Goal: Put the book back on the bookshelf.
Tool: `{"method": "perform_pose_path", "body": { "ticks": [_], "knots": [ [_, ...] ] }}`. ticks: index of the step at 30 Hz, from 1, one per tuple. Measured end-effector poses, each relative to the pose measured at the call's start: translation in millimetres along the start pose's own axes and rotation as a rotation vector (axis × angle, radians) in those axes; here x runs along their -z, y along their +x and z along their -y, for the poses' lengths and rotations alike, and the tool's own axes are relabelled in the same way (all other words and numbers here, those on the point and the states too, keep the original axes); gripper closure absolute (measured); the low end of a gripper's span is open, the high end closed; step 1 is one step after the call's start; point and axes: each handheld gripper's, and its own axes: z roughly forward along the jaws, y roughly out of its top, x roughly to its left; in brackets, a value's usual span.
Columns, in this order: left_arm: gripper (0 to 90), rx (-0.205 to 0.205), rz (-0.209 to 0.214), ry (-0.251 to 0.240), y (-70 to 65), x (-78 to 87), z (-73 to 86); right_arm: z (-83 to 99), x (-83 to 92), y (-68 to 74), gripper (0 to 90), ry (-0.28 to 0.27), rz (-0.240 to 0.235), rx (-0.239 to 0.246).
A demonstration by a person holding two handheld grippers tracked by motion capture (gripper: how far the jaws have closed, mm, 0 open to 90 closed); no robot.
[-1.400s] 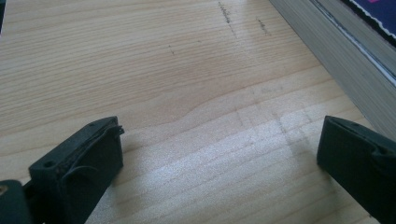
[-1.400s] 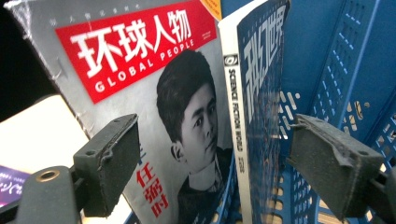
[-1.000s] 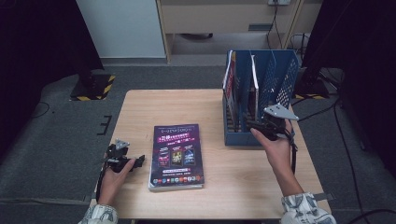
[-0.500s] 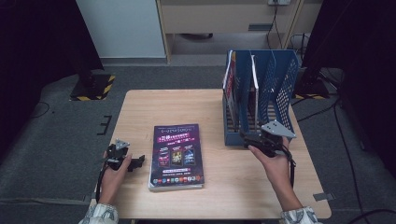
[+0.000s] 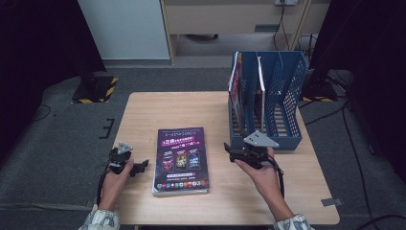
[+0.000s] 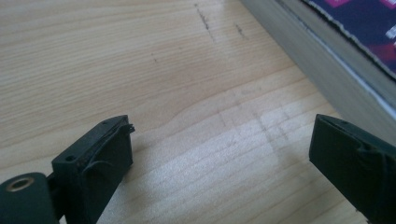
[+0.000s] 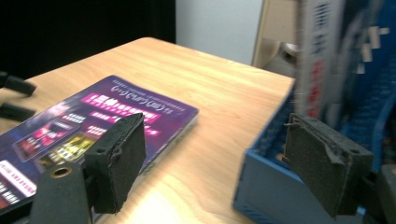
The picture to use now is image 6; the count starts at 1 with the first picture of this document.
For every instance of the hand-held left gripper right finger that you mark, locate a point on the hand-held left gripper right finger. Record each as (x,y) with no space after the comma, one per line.
(358,168)

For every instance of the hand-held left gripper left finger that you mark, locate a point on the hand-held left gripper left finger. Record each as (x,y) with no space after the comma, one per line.
(93,168)

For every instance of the thick white book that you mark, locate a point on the thick white book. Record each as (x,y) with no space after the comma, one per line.
(327,71)

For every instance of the dark blue ragged-edge book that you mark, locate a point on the dark blue ragged-edge book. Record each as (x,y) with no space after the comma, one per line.
(367,18)

